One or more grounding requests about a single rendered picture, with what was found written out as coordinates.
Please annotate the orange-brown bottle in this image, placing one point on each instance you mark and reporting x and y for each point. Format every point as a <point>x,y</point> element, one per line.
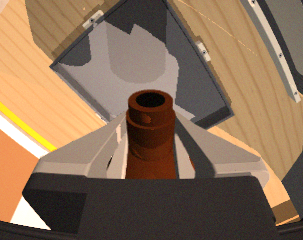
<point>150,121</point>

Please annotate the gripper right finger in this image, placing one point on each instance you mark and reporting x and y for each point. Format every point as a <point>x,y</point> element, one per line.
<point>212,155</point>

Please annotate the black crate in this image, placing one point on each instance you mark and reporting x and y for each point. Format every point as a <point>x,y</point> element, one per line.
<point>285,18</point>

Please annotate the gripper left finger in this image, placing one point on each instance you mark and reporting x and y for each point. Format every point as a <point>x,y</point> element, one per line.
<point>90,154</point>

